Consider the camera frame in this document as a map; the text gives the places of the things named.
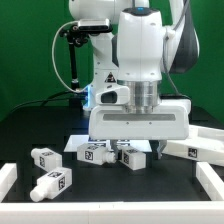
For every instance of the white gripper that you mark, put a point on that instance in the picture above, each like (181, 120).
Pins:
(168, 121)

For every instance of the white square table top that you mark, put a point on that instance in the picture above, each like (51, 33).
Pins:
(203, 144)

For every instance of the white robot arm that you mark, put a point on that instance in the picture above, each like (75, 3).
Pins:
(132, 50)

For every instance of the white AprilTag base sheet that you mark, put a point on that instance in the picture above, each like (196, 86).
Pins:
(75, 141)

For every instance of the white U-shaped obstacle fence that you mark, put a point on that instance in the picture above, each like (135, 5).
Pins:
(166, 193)

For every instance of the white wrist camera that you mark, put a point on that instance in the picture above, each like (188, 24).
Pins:
(116, 95)

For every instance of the black camera on stand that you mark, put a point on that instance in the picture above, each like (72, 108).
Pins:
(77, 35)

